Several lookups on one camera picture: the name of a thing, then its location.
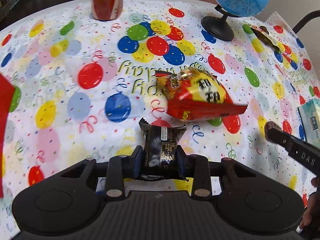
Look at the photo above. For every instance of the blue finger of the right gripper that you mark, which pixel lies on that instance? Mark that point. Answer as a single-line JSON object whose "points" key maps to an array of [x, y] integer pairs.
{"points": [[303, 152]]}

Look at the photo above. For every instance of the blue desk globe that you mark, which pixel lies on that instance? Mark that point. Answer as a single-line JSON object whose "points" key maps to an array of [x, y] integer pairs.
{"points": [[219, 28]]}

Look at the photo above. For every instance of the red yellow snack bag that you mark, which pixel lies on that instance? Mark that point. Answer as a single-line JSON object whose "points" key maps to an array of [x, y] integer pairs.
{"points": [[195, 94]]}

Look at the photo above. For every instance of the small dark candy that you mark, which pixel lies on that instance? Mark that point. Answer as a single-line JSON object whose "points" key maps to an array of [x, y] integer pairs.
{"points": [[268, 130]]}

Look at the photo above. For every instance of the person's right hand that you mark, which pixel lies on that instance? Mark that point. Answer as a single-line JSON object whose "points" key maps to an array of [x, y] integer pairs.
{"points": [[309, 211]]}

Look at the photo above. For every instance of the black snack packet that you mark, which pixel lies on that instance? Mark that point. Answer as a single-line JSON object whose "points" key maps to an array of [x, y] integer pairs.
{"points": [[160, 144]]}

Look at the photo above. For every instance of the red cardboard box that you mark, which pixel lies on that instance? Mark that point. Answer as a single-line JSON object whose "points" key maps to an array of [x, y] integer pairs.
{"points": [[6, 94]]}

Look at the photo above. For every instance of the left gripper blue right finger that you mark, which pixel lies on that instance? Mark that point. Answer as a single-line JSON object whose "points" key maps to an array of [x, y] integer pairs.
{"points": [[197, 167]]}

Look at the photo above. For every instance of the dark wrapper near lamp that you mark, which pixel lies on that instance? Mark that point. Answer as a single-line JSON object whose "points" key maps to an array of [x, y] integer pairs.
{"points": [[264, 37]]}

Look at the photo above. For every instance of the balloon pattern tablecloth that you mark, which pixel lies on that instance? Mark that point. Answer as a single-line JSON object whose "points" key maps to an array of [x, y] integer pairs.
{"points": [[83, 85]]}

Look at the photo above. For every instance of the silver desk lamp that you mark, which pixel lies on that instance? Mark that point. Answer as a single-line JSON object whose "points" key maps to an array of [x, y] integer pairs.
{"points": [[307, 18]]}

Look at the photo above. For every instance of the tissue pack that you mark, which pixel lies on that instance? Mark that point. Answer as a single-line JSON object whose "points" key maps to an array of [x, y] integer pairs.
{"points": [[310, 114]]}

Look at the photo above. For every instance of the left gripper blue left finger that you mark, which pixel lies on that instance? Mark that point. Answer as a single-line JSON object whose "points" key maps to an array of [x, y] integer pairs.
{"points": [[121, 167]]}

